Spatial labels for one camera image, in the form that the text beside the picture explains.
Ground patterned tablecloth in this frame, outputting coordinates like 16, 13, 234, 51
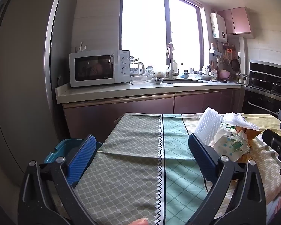
61, 113, 281, 225

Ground black lidded pot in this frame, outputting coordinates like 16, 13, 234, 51
270, 81, 281, 95

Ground green printed plastic wrapper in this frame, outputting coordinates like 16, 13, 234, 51
228, 130, 251, 155

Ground white microwave oven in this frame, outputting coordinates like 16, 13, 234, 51
69, 49, 132, 88

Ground white foam fruit net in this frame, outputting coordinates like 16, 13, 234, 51
193, 107, 224, 146

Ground teal plastic bin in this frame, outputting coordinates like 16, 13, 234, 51
44, 139, 103, 167

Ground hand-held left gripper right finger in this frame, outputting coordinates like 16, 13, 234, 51
188, 133, 267, 225

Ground white dotted paper cup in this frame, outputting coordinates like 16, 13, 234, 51
212, 125, 239, 163

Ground light kitchen countertop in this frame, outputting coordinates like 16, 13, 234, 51
55, 81, 241, 104

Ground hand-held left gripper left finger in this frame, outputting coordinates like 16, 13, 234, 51
17, 135, 96, 225

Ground brown base cabinets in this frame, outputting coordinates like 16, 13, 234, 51
63, 90, 241, 141

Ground grey refrigerator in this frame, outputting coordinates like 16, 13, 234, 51
0, 0, 75, 188

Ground white water heater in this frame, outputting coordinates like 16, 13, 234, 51
210, 12, 227, 39

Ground white plastic bags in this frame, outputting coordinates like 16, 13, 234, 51
152, 64, 167, 78

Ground black range hood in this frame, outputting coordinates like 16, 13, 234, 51
249, 60, 281, 83

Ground black wok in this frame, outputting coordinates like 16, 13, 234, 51
250, 77, 272, 90

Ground small steel pot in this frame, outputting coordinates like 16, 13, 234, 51
239, 73, 250, 85

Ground pink wall cabinet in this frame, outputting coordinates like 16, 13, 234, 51
218, 7, 253, 36

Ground kitchen sink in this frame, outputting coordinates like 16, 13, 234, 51
161, 79, 203, 84

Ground gold foil wrapper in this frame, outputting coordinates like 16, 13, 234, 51
235, 125, 263, 163

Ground clear glass container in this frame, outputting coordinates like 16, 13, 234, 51
131, 75, 147, 84

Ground black built-in oven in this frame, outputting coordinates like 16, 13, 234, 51
242, 90, 281, 120

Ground white wall rack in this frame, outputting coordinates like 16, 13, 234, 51
209, 43, 222, 58

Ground kitchen window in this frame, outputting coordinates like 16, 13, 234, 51
119, 0, 205, 75

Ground steel kitchen faucet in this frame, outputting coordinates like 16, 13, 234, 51
166, 42, 179, 79

